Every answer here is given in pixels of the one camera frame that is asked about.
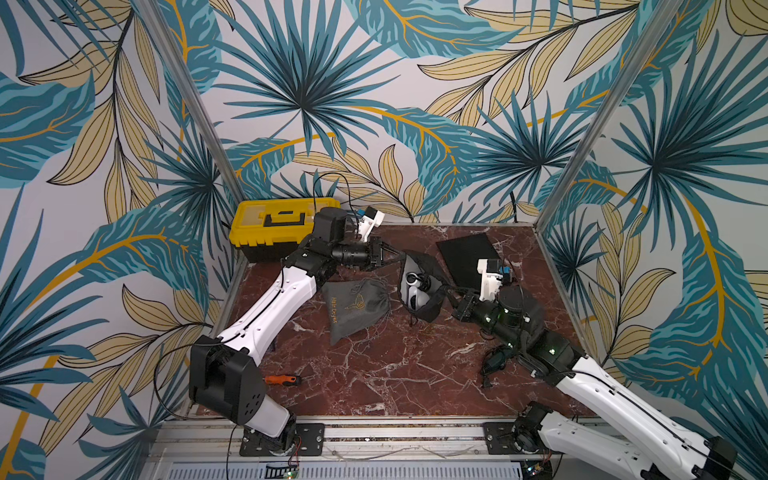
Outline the yellow black toolbox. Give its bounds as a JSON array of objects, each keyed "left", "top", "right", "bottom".
[{"left": 229, "top": 197, "right": 341, "bottom": 263}]

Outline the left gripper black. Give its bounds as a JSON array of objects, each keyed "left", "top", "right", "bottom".
[{"left": 333, "top": 235, "right": 407, "bottom": 271}]

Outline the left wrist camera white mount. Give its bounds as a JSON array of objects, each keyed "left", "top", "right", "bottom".
[{"left": 357, "top": 206, "right": 385, "bottom": 243}]

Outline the grey fabric pouch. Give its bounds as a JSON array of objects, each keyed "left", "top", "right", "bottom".
[{"left": 321, "top": 279, "right": 391, "bottom": 346}]

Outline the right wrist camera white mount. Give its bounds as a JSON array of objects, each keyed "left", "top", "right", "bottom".
[{"left": 477, "top": 258, "right": 513, "bottom": 301}]

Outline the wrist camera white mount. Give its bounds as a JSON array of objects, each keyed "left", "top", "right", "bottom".
[
  {"left": 477, "top": 258, "right": 513, "bottom": 301},
  {"left": 357, "top": 206, "right": 385, "bottom": 243}
]

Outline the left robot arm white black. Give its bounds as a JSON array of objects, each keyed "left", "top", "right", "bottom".
[{"left": 188, "top": 207, "right": 391, "bottom": 451}]

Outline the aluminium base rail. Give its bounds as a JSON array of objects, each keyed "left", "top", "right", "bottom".
[{"left": 137, "top": 416, "right": 661, "bottom": 480}]

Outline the orange handled screwdriver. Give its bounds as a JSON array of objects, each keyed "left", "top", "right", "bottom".
[{"left": 264, "top": 375, "right": 302, "bottom": 386}]

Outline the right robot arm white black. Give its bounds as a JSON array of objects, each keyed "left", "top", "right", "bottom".
[{"left": 449, "top": 286, "right": 737, "bottom": 479}]

